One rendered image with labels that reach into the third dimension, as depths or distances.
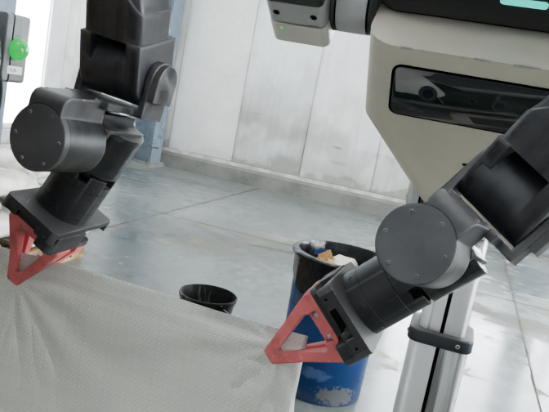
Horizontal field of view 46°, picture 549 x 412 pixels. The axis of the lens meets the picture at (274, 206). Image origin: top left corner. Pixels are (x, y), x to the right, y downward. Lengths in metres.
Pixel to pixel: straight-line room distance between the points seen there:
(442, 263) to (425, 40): 0.50
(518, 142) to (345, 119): 8.21
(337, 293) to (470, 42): 0.49
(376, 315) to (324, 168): 8.26
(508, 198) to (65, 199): 0.40
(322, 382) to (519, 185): 2.46
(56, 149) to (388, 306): 0.30
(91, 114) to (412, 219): 0.29
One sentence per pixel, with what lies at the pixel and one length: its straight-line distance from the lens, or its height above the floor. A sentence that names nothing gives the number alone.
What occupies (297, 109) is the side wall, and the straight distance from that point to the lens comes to 8.86.
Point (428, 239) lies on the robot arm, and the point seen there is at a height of 1.21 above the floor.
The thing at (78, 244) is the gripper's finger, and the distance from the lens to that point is 0.68.
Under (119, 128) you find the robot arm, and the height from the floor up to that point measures 1.23.
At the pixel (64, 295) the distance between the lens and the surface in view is 0.69.
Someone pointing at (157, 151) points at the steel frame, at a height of 0.21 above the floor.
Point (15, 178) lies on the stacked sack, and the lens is 3.76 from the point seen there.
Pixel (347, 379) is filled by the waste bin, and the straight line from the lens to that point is 2.96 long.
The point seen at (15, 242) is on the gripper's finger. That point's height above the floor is 1.10.
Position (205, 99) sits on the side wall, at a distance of 9.31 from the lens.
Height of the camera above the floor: 1.29
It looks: 10 degrees down
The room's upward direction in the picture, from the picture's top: 11 degrees clockwise
